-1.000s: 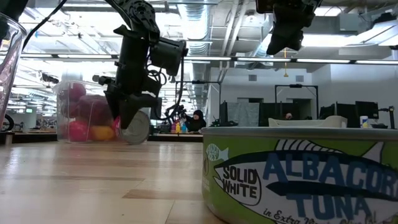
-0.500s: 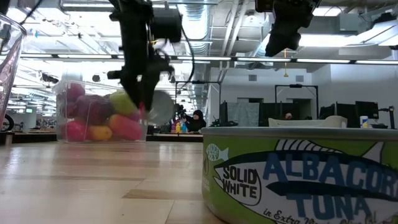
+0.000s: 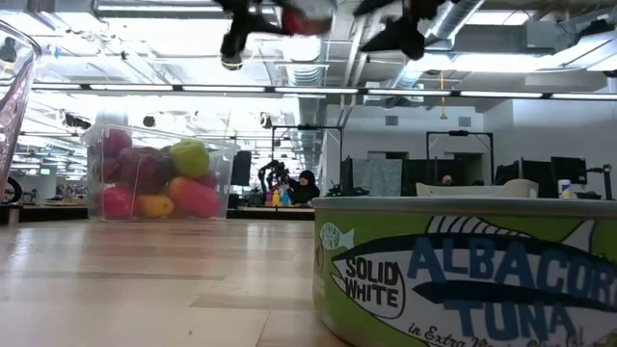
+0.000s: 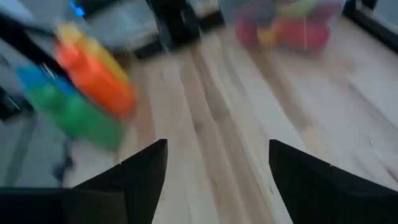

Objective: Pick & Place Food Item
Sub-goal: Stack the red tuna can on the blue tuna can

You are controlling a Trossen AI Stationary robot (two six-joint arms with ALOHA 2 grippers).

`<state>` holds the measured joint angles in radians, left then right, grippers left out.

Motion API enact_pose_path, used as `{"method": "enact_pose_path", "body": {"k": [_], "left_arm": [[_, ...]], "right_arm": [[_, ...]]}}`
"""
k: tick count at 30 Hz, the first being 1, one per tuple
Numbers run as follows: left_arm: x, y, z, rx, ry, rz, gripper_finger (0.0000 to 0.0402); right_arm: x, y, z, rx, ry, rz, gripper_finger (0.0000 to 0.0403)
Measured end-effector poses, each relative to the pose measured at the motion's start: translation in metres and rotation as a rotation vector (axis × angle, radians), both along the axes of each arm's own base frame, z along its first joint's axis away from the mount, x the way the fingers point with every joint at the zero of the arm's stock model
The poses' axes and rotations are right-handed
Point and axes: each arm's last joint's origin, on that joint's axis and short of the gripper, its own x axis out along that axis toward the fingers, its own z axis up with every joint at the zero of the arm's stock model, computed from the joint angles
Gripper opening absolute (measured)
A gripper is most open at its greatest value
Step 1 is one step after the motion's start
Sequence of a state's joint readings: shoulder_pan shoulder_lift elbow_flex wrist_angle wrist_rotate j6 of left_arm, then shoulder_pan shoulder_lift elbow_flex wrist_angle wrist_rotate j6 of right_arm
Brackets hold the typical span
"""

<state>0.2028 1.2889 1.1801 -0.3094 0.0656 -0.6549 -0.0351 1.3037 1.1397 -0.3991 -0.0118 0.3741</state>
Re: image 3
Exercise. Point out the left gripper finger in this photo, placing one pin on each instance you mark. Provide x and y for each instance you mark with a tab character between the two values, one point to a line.
241	24

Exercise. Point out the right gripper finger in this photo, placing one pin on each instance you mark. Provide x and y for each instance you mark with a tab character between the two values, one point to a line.
402	38
383	6

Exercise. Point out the yellow green toy pear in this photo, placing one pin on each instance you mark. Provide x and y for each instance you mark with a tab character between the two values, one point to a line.
190	156

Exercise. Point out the small dark red toy plum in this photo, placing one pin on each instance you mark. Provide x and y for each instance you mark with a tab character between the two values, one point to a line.
208	179

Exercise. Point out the dark red toy fruit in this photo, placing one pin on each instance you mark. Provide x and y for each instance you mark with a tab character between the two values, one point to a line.
144	168

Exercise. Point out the orange yellow toy mango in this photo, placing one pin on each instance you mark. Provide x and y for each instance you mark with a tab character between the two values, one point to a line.
155	206

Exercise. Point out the black background robot arm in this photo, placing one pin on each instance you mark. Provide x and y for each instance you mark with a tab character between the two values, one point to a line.
272	173

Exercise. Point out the long ceiling light strip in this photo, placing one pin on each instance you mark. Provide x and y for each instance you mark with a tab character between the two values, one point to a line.
410	92

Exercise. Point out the large clear plastic bin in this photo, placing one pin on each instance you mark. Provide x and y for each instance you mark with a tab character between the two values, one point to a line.
224	154

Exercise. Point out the round black ceiling device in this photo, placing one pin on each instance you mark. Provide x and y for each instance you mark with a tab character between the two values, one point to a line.
149	121

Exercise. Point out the black speaker box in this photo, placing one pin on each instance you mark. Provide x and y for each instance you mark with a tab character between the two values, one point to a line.
242	168

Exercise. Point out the person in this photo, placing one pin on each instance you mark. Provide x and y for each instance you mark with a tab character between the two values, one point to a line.
447	180
303	190

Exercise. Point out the black computer monitor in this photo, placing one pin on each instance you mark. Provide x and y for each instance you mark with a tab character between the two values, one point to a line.
569	169
535	172
507	174

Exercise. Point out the small pink background bottle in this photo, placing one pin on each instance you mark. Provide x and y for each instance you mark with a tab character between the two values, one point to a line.
268	199

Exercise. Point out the small yellow background bottle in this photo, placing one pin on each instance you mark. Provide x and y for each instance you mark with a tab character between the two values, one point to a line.
276	198

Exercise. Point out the small blue background bottle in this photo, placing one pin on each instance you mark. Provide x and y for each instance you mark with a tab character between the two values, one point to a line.
286	199

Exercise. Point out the dark background desk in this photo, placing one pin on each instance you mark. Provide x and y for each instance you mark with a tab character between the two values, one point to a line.
270	214

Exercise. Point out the white wipes canister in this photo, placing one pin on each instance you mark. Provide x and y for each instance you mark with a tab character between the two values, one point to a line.
564	190

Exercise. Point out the clear plastic container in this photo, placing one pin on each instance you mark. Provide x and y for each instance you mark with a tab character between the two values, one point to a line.
19	96

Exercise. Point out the green label tuna can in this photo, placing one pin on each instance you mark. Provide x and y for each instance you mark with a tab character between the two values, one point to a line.
458	270

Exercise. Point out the silver ventilation duct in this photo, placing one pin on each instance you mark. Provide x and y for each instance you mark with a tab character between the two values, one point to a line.
463	12
306	72

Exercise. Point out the grey wall air vent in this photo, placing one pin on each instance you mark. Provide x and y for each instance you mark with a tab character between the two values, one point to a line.
391	120
464	121

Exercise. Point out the black background rig frame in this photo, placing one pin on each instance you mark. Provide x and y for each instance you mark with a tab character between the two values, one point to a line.
308	127
458	133

